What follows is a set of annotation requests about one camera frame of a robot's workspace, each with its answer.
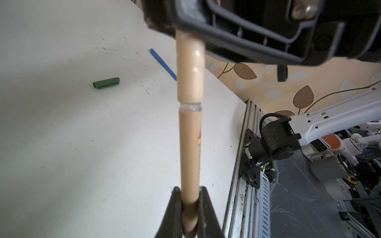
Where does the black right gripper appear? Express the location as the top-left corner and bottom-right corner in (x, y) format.
(205, 1), (381, 66)

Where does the beige pen cap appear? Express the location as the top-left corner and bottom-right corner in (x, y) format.
(176, 29), (205, 104)

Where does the blue pen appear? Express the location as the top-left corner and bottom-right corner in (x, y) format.
(149, 49), (177, 81)

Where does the green pen cap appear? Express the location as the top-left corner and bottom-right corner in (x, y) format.
(92, 77), (120, 90)

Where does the beige pen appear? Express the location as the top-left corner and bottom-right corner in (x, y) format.
(179, 103), (202, 238)

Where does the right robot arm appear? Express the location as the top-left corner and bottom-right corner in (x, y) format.
(142, 1), (381, 160)

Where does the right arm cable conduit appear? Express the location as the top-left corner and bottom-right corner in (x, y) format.
(276, 64), (289, 83)

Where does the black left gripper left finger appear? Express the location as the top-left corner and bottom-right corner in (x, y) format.
(155, 187), (183, 238)

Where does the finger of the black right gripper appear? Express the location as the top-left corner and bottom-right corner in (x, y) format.
(141, 1), (211, 37)

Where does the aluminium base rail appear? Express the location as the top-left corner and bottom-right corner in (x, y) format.
(222, 100), (271, 238)

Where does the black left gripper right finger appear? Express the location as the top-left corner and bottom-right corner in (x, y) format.
(197, 186), (225, 238)

